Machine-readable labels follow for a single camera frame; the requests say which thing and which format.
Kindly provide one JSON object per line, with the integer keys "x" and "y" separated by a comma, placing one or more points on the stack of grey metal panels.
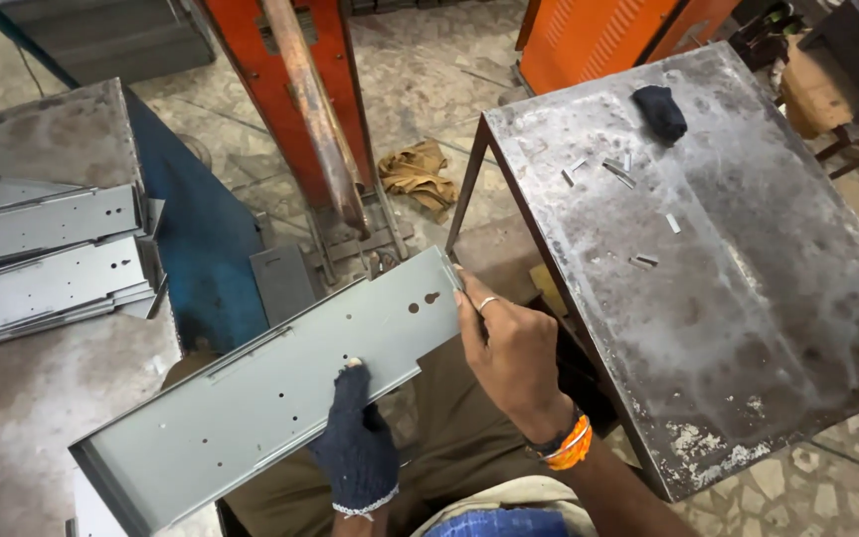
{"x": 42, "y": 261}

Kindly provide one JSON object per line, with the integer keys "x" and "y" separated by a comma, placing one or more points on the person's left hand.
{"x": 355, "y": 447}

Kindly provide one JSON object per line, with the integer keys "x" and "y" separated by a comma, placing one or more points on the grey perforated steel panel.
{"x": 250, "y": 403}

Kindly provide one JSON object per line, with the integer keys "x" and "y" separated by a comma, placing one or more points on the steel table with blue side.
{"x": 27, "y": 418}

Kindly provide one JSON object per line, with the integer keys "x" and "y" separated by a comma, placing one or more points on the dark blue knit glove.
{"x": 661, "y": 112}

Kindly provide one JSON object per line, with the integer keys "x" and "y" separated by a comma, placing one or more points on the scattered small metal clips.
{"x": 614, "y": 168}

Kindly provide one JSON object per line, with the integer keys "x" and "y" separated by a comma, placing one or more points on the orange vented metal cabinet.
{"x": 586, "y": 37}

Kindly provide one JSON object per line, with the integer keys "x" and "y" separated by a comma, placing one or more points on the small grey metal plate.
{"x": 282, "y": 287}

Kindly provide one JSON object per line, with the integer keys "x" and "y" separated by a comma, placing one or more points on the orange thread wristband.
{"x": 573, "y": 450}

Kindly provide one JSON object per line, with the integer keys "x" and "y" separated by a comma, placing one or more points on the person's right hand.
{"x": 515, "y": 358}

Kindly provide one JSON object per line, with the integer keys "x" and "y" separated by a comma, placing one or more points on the black wristband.
{"x": 549, "y": 441}

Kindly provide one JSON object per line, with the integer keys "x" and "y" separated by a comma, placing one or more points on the brown crumpled cloth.
{"x": 416, "y": 179}

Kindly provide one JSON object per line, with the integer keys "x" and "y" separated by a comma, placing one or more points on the worn steel work table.
{"x": 713, "y": 313}

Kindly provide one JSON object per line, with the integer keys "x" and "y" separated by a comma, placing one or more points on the blue and white shirt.
{"x": 496, "y": 518}

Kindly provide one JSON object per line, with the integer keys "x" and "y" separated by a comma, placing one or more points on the brown trousers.
{"x": 459, "y": 440}

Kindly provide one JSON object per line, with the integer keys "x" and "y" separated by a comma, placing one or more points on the grey metal cabinet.
{"x": 101, "y": 33}

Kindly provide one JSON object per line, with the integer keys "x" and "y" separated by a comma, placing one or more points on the orange welding machine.
{"x": 265, "y": 89}

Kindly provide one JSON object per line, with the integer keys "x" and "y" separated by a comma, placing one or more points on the brown cardboard box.
{"x": 817, "y": 93}

